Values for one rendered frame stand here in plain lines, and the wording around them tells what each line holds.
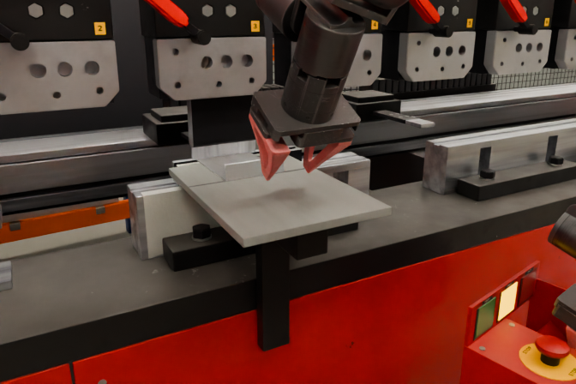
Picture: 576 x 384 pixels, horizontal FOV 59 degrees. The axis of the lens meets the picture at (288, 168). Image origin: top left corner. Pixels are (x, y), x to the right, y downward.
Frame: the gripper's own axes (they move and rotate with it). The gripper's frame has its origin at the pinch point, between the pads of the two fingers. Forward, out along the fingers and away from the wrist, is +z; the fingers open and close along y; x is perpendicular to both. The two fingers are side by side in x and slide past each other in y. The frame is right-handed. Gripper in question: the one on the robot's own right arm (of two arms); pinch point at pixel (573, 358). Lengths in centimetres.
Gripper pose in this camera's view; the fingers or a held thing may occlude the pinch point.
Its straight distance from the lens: 88.6
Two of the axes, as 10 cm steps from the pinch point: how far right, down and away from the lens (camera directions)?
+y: -6.2, -4.8, 6.2
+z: -1.7, 8.5, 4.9
